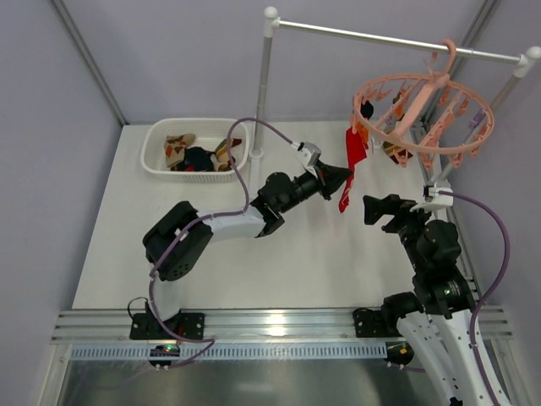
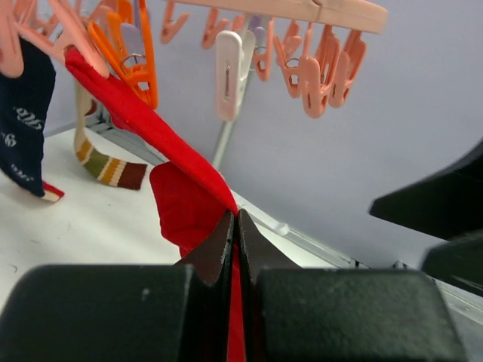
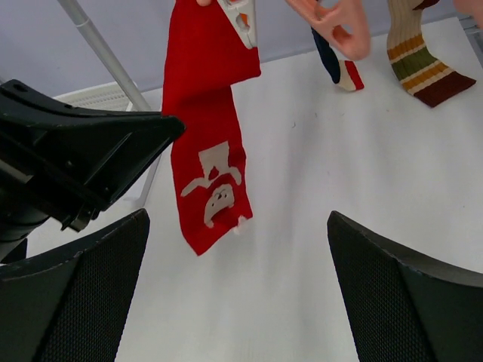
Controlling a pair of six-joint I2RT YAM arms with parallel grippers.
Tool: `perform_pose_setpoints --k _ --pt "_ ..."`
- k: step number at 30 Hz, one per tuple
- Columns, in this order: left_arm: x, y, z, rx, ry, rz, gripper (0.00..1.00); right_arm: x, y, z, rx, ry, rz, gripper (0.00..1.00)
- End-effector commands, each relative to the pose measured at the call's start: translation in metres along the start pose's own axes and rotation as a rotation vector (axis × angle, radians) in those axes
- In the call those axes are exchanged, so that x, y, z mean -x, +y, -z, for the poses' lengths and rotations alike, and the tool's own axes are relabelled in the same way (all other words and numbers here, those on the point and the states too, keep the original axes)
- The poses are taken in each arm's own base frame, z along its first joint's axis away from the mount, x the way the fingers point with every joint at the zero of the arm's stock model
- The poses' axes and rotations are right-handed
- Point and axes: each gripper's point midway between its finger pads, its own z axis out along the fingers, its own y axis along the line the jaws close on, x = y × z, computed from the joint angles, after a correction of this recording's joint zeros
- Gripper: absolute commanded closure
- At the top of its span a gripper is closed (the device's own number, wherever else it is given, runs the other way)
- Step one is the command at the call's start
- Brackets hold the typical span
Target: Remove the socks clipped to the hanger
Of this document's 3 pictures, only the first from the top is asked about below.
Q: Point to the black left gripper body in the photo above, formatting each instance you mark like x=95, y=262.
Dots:
x=320, y=184

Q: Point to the grey slotted cable duct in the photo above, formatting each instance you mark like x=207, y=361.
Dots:
x=229, y=351

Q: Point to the beige striped ribbed sock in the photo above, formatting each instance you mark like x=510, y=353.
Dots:
x=397, y=154

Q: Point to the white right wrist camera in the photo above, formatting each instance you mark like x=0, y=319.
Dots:
x=436, y=197

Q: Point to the navy sock beige toe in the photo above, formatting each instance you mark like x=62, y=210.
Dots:
x=196, y=159

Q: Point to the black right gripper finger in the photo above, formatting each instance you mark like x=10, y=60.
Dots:
x=396, y=203
x=376, y=208

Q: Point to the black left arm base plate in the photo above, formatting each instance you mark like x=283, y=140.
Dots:
x=188, y=325

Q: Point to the navy sock red toe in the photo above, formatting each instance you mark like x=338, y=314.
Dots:
x=366, y=109

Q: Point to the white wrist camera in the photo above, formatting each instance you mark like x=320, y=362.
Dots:
x=308, y=154
x=436, y=197

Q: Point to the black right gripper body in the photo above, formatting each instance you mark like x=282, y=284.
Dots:
x=395, y=213

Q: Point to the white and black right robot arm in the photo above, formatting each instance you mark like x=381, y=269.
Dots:
x=439, y=317

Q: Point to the pink round clip hanger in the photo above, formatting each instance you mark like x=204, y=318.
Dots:
x=415, y=92

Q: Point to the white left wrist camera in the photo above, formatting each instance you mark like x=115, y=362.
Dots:
x=308, y=154

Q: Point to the beige orange argyle sock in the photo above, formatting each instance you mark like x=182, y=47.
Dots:
x=175, y=147

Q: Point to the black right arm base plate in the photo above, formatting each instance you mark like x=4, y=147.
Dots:
x=379, y=323

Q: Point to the aluminium mounting rail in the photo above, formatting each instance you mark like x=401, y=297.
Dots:
x=104, y=326

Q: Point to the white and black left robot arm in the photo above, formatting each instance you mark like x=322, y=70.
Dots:
x=177, y=241

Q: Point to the silver white clothes rack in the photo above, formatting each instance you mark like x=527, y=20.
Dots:
x=523, y=64

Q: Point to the white perforated plastic basket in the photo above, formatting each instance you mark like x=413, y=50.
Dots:
x=209, y=133

